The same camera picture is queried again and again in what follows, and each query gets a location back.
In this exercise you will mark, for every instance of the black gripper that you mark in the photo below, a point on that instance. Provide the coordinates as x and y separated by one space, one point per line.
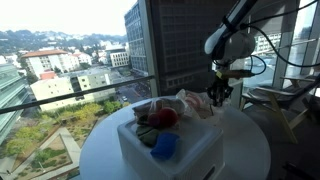
220 88

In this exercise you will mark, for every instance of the red plush toy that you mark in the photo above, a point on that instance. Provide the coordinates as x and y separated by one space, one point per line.
164 118

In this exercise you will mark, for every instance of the blue sponge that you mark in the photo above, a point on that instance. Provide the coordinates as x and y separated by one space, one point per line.
165 146

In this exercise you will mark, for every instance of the green cloth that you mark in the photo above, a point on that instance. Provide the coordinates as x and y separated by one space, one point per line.
146 133

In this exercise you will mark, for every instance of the white pink cloth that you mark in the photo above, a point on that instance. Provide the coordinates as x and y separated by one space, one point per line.
154 106

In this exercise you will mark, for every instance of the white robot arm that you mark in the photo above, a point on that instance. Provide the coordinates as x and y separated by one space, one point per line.
230 42

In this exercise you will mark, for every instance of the white plastic target bag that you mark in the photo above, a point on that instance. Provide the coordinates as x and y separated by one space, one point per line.
200 106

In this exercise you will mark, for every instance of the white storage container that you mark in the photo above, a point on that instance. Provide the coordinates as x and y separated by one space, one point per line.
193 151

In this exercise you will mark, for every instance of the round white table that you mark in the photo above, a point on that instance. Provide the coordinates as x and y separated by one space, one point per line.
246 149

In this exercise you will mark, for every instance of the wooden chair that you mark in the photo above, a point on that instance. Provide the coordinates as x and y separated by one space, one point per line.
291 105

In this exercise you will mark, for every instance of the window railing bar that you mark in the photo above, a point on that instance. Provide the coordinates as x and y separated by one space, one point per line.
151 79

